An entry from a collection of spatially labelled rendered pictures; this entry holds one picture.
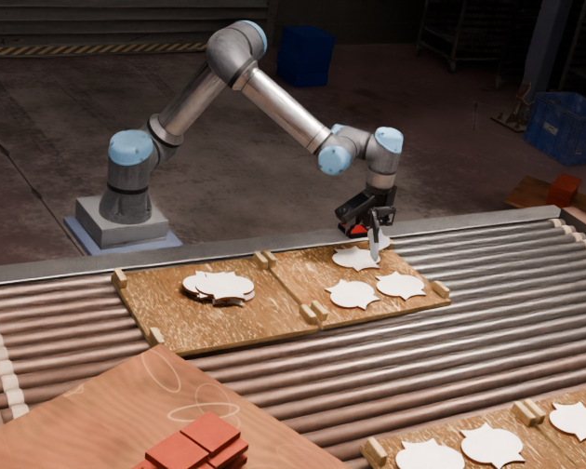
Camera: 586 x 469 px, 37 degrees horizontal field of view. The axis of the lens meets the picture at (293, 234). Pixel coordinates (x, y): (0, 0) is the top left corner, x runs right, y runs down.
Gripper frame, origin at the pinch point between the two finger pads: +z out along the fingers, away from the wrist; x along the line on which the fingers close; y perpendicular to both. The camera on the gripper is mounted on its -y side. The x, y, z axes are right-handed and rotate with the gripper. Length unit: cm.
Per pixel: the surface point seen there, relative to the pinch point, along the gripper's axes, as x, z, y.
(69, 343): -13, 6, -85
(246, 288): -10.0, 0.5, -40.3
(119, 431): -57, -6, -90
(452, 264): -6.7, 5.4, 30.7
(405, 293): -20.0, 2.7, 2.6
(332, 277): -6.5, 3.7, -11.8
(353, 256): 0.9, 2.7, -0.2
